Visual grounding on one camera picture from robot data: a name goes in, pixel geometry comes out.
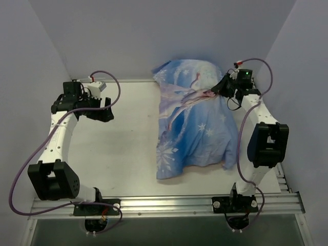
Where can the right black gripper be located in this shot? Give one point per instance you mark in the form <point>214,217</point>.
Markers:
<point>225,86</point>

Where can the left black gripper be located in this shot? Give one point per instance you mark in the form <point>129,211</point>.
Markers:
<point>101,108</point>

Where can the blue pink printed pillowcase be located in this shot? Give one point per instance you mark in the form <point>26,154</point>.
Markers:
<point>196,128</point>

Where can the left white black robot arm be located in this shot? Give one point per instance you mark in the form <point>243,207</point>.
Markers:
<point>52,178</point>

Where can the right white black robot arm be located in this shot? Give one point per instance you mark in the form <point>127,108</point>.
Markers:
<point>244,186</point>

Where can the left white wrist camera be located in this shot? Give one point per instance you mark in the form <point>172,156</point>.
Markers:
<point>96,88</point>

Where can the back aluminium rail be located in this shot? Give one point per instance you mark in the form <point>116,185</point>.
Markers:
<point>132,80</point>

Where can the aluminium rail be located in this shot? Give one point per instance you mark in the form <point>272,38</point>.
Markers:
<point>282,176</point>
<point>172,206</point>
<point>132,80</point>

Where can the right side aluminium rail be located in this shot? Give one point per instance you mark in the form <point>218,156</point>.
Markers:
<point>282,176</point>

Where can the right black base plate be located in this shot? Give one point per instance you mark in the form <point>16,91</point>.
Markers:
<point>239,204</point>

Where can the front aluminium rail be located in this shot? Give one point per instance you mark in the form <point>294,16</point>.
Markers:
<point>172,206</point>

